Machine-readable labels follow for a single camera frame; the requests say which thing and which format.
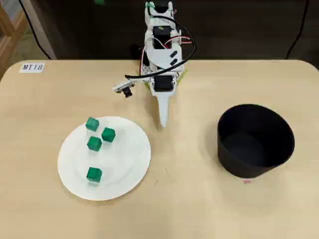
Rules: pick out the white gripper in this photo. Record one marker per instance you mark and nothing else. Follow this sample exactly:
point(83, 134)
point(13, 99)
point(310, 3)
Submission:
point(163, 84)

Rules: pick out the green cube block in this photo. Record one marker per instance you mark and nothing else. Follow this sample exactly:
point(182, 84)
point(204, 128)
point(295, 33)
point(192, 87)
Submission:
point(94, 144)
point(92, 124)
point(108, 134)
point(94, 174)

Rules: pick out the white paper plate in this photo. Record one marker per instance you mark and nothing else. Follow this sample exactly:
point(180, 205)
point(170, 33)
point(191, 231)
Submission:
point(119, 161)

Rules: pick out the black pot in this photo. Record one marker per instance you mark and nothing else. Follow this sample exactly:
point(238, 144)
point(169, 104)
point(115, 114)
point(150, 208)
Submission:
point(249, 169)

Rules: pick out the yellow-green tape strip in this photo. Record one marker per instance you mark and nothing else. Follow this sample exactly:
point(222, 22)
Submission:
point(184, 76)
point(147, 86)

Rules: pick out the small pink sticker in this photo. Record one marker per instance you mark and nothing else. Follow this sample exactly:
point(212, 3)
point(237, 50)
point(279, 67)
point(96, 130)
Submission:
point(247, 181)

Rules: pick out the white MT18 label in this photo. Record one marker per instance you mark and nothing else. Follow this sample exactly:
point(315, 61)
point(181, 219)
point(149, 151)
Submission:
point(32, 67)

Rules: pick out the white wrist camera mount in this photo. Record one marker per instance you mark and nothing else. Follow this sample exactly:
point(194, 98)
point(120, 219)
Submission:
point(123, 87)

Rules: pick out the wooden frame partition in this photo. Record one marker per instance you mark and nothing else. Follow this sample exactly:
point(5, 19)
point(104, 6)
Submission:
point(10, 37)

